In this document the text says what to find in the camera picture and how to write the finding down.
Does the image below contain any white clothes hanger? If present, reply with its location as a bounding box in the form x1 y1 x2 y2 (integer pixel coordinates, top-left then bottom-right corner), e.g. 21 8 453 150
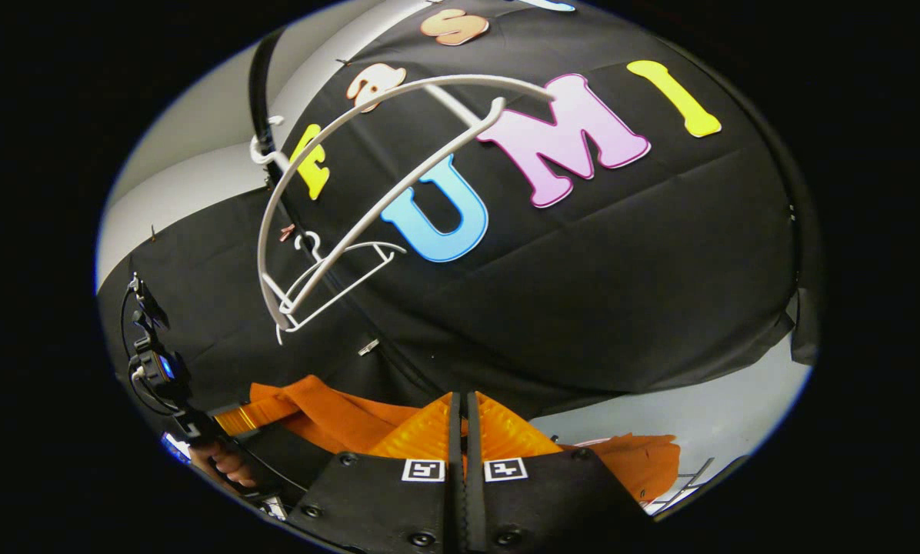
275 231 407 343
256 75 557 332

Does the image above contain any orange corduroy shirt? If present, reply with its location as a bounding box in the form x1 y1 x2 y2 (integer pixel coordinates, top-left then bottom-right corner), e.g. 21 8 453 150
248 375 682 502

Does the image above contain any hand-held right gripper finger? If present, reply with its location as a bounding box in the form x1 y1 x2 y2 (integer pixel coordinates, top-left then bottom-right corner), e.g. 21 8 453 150
287 392 461 554
466 392 653 554

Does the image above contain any black backdrop cloth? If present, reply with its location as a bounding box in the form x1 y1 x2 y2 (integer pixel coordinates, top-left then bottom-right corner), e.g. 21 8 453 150
98 0 822 478

